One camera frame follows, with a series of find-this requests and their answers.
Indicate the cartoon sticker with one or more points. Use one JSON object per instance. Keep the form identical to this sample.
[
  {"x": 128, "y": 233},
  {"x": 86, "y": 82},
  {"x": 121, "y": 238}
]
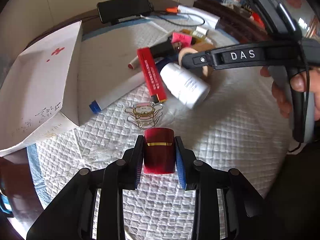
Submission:
[{"x": 144, "y": 115}]

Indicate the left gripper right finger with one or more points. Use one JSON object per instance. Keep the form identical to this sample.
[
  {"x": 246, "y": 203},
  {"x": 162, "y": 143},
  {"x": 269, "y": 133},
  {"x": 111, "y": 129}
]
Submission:
[{"x": 186, "y": 171}]

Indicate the pink small box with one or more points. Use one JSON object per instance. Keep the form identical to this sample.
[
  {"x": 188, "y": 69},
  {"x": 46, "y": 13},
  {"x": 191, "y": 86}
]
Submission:
[{"x": 184, "y": 40}]

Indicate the brown tape roll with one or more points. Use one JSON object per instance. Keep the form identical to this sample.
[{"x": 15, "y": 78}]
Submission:
[{"x": 194, "y": 59}]

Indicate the black clip object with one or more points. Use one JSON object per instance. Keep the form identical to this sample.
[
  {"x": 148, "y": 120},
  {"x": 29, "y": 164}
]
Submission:
[{"x": 165, "y": 49}]

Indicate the dark wooden sideboard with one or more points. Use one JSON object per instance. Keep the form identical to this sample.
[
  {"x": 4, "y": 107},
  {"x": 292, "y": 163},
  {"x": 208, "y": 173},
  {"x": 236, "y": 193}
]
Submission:
[{"x": 239, "y": 27}]

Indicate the white marker red band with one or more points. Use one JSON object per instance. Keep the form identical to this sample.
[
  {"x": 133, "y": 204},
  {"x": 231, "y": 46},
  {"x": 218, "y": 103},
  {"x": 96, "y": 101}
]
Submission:
[{"x": 133, "y": 64}]

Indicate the black phone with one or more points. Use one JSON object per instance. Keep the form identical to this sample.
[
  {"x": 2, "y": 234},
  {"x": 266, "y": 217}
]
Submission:
[{"x": 112, "y": 10}]

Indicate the white power bank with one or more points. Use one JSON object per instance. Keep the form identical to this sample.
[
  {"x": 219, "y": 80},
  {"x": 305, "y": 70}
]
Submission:
[{"x": 210, "y": 20}]

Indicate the person right hand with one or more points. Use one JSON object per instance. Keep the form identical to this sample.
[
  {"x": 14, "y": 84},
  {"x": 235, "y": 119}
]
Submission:
[{"x": 298, "y": 83}]

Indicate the white cardboard box tray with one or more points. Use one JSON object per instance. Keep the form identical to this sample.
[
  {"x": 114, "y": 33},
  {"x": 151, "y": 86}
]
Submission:
[{"x": 39, "y": 94}]

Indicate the red rectangular lighter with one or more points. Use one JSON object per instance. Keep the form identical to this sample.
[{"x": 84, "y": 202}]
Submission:
[{"x": 151, "y": 75}]

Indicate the small oil bottle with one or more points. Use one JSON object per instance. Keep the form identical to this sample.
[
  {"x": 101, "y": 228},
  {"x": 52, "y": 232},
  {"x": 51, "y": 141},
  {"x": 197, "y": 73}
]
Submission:
[{"x": 196, "y": 36}]

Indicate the white plastic bottle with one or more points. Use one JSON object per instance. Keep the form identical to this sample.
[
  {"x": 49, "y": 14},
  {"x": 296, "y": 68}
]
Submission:
[{"x": 188, "y": 88}]

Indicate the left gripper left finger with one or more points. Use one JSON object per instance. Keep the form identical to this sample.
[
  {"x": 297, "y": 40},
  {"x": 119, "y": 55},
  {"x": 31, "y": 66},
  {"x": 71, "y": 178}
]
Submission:
[{"x": 132, "y": 169}]

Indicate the white marker blue cap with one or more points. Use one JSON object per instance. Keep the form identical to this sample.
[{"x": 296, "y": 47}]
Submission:
[{"x": 115, "y": 93}]

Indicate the white quilted table mat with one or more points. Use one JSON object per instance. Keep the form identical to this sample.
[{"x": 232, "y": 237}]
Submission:
[{"x": 237, "y": 125}]

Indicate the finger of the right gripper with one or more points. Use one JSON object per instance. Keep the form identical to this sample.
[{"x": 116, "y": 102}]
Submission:
[{"x": 266, "y": 53}]

